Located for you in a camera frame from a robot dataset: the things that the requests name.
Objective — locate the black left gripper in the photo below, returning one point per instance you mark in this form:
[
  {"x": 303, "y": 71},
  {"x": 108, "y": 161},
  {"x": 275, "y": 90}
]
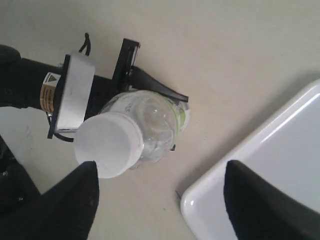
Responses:
[{"x": 103, "y": 89}]

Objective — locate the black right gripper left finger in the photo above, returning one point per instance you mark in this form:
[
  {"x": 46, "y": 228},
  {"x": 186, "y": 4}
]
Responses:
[{"x": 64, "y": 212}]

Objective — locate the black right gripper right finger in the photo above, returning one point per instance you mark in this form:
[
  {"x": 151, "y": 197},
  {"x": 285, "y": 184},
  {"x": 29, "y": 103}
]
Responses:
[{"x": 259, "y": 211}]

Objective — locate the clear plastic drink bottle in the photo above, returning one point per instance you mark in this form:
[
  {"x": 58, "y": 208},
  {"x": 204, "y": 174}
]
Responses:
[{"x": 160, "y": 119}]

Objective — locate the white bottle cap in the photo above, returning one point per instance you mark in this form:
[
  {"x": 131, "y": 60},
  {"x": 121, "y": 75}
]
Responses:
[{"x": 112, "y": 140}]

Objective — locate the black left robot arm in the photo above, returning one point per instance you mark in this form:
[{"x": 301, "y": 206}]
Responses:
[{"x": 21, "y": 80}]

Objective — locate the white rectangular plastic tray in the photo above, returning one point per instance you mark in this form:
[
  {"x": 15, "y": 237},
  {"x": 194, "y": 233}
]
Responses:
[{"x": 284, "y": 150}]

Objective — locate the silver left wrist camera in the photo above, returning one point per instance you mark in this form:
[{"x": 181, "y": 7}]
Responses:
[{"x": 72, "y": 94}]

